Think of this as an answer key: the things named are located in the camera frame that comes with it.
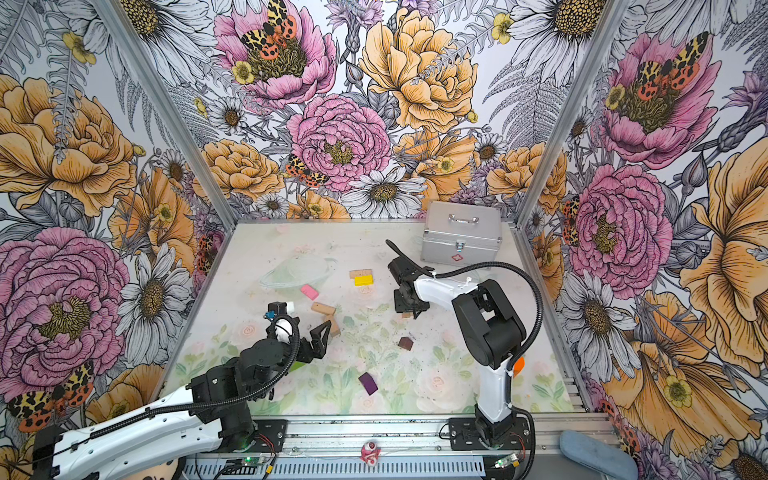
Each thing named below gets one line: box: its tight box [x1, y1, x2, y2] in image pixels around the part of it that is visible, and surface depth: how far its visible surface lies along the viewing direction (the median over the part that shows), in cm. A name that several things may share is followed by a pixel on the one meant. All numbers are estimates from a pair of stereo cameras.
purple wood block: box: [358, 372, 379, 396], surface depth 83 cm
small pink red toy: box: [360, 441, 382, 466], surface depth 70 cm
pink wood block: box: [300, 284, 319, 301], surface depth 104 cm
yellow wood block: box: [354, 274, 374, 287], surface depth 107 cm
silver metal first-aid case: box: [420, 201, 503, 267], surface depth 103 cm
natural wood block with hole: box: [311, 302, 336, 315], surface depth 98 cm
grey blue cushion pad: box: [559, 430, 639, 480], surface depth 71 cm
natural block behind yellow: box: [349, 269, 373, 279], surface depth 107 cm
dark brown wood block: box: [398, 336, 414, 351], surface depth 91 cm
